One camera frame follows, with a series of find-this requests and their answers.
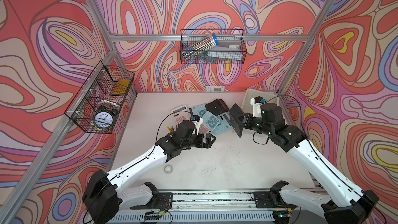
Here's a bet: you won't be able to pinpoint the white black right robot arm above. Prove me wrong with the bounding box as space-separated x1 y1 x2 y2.
235 96 379 224

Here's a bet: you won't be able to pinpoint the black wire basket left wall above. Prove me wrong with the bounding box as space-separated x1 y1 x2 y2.
64 61 135 134

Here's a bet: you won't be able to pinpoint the grey stapler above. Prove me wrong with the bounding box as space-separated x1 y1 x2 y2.
206 45 243 60

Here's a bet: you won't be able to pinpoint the light blue calculator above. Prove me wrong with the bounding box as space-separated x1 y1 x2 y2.
202 111 221 132
188 104 207 118
212 112 232 136

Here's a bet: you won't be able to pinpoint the clear tape roll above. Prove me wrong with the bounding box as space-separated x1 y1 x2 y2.
164 165 173 175

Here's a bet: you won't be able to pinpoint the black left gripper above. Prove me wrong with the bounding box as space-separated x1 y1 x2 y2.
179 132 216 150

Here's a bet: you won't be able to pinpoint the pencil holder with pencils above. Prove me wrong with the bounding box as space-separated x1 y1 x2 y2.
167 123 179 132

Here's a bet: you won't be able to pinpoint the black wire basket back wall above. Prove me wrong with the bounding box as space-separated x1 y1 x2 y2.
180 28 247 65

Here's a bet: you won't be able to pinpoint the black calculator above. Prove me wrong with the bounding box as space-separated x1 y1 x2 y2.
229 103 245 138

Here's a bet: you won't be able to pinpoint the pencil tube blue cap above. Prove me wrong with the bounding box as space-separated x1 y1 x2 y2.
181 33 219 60

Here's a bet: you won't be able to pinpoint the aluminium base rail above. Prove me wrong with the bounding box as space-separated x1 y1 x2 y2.
77 189 324 224

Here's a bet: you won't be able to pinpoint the black wire basket wall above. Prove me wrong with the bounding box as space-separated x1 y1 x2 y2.
180 28 247 65
64 61 135 134

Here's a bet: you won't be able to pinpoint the white barcode label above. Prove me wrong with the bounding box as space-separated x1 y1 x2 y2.
205 86 225 92

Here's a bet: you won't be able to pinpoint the dark maroon calculator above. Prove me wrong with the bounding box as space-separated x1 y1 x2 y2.
205 99 229 116

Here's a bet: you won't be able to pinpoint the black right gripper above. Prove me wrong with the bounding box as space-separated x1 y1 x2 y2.
236 112 273 136

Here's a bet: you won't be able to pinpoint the white plastic storage box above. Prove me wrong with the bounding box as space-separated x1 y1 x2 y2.
241 89 280 114

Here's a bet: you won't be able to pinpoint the black alarm clock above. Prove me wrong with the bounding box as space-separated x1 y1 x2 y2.
93 106 119 130

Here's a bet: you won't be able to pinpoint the white pink-keyed calculator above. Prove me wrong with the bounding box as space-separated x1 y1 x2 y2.
171 105 191 125

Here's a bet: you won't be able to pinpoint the pink calculator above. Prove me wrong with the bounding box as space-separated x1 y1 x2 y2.
198 123 210 134

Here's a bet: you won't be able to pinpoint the yellow sticky notes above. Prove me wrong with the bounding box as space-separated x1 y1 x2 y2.
112 80 130 96

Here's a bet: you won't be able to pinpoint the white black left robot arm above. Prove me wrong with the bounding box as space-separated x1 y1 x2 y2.
82 120 216 224

